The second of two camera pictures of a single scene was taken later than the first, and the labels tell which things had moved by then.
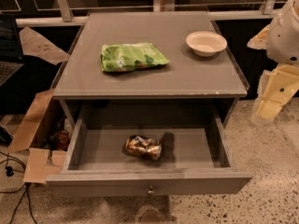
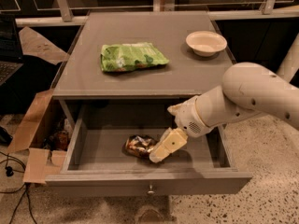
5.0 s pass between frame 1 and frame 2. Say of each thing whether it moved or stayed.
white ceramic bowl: stayed
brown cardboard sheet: stayed
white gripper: moved
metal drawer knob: stayed
